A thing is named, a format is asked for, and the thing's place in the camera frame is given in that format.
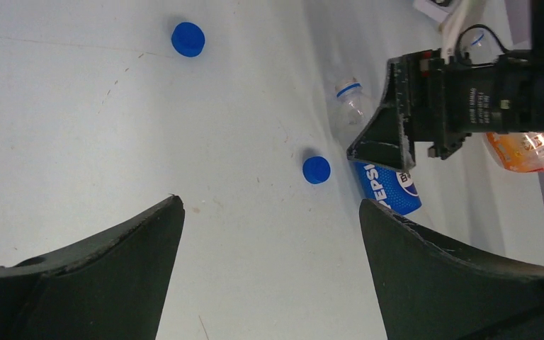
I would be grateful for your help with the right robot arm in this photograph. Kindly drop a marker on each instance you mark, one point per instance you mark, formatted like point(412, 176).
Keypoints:
point(534, 56)

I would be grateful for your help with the blue bottle cap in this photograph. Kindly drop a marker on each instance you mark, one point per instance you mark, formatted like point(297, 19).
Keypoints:
point(188, 39)
point(316, 170)

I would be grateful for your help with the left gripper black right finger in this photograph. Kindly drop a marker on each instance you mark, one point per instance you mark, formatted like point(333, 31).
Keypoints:
point(430, 286)

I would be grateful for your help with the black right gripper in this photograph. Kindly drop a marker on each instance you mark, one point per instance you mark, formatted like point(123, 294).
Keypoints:
point(426, 99)

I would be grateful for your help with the orange label plastic bottle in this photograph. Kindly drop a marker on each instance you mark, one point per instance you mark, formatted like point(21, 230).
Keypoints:
point(521, 152)

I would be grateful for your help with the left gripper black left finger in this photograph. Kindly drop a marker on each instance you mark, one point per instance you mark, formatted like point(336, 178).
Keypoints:
point(111, 285)

